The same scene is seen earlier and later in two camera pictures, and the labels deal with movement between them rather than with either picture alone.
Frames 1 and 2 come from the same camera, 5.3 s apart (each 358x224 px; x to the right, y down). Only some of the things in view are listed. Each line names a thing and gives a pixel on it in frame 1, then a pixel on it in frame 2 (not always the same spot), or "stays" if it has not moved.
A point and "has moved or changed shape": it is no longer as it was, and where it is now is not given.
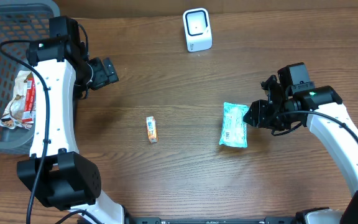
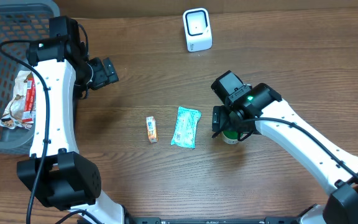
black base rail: (265, 220) stays
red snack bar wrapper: (29, 112) stays
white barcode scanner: (197, 30) stays
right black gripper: (257, 107) → (219, 116)
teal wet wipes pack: (234, 130) has moved or changed shape
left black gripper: (105, 73) stays
